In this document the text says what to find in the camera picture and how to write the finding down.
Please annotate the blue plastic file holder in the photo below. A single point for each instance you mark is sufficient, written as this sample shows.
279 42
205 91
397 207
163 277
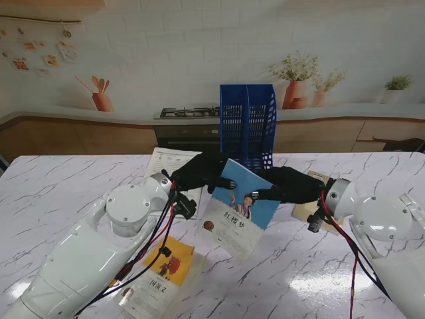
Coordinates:
245 96

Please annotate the wooden hanging rail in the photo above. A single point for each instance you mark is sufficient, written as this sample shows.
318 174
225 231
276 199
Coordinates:
40 19

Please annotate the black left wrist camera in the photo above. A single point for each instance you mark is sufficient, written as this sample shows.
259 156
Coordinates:
186 207

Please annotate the gas hob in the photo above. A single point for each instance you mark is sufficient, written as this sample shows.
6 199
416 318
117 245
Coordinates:
189 113

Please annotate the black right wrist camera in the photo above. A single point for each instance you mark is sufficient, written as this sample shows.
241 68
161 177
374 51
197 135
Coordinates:
315 222

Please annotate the light blue cover book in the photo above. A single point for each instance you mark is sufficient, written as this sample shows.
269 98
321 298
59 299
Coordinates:
232 229

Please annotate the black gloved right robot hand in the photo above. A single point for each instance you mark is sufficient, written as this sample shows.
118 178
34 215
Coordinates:
292 187

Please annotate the yellow and white cover book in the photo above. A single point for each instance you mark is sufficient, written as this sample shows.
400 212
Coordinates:
176 249

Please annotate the beige cover book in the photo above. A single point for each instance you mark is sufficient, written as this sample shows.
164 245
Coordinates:
305 212

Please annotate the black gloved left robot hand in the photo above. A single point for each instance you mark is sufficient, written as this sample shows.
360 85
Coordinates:
199 172

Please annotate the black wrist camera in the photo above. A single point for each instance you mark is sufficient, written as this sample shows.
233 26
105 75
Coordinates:
315 222
186 207

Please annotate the hanging white note card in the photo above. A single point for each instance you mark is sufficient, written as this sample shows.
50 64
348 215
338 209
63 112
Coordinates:
68 51

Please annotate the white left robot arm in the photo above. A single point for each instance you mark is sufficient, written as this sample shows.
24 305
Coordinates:
93 252

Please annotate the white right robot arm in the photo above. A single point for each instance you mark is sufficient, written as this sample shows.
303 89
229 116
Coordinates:
382 219

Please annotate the white printed worksheet booklet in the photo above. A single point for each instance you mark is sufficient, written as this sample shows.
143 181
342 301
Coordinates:
166 161

